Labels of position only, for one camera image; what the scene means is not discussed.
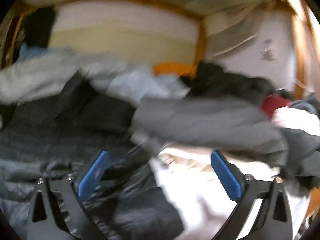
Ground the orange pillow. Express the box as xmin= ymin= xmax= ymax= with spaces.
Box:
xmin=152 ymin=62 xmax=197 ymax=78

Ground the wooden bed frame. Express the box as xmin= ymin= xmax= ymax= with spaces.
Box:
xmin=1 ymin=0 xmax=310 ymax=99

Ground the grey folded garment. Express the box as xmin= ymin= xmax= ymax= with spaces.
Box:
xmin=132 ymin=96 xmax=289 ymax=167

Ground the black fleece garment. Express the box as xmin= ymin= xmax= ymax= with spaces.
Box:
xmin=180 ymin=61 xmax=293 ymax=106

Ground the dark grey puffer jacket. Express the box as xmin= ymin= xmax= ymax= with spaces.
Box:
xmin=1 ymin=74 xmax=183 ymax=239

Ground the black hanging garment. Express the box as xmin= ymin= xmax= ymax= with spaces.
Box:
xmin=24 ymin=7 xmax=56 ymax=48

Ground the light blue duvet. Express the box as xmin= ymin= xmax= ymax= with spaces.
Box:
xmin=1 ymin=46 xmax=189 ymax=106

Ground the red garment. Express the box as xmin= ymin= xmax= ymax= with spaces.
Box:
xmin=260 ymin=95 xmax=291 ymax=119

